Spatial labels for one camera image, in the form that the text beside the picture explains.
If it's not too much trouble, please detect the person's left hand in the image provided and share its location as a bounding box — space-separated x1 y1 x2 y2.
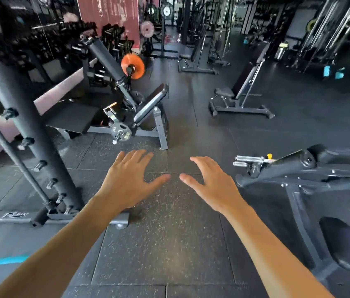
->
95 149 172 211

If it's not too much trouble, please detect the black adjustable incline bench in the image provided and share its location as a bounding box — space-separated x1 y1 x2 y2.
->
209 41 275 119

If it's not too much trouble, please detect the silver waste bin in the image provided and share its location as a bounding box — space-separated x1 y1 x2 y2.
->
275 41 289 61

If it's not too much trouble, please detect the person's right forearm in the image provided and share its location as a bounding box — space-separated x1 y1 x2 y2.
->
221 201 334 298

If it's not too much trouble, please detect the grey padded incline bench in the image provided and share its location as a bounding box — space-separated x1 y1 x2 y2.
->
80 35 146 112

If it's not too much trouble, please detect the grey flat bench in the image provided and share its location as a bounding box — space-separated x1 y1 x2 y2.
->
88 83 169 151

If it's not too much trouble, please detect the black low platform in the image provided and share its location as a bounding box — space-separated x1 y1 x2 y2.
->
45 101 101 135

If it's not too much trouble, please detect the person's left forearm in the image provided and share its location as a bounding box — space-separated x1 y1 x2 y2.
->
0 195 123 298

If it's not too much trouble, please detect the big orange weight plate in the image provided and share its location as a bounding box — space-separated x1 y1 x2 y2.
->
120 53 146 80

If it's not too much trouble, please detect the black cable crossover machine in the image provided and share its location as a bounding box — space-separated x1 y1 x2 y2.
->
299 0 350 73

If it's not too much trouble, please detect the dumbbell rack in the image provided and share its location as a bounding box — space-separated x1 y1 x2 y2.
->
0 20 135 78

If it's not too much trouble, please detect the black power rack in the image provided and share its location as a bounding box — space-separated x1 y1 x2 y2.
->
0 15 131 230

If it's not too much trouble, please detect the red banner white print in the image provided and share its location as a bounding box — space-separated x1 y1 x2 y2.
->
77 0 141 48

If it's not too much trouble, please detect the black yellow preacher curl bench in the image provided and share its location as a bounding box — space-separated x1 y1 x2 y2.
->
233 144 350 276

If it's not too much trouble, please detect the person's right hand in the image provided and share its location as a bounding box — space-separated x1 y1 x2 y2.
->
179 156 244 214

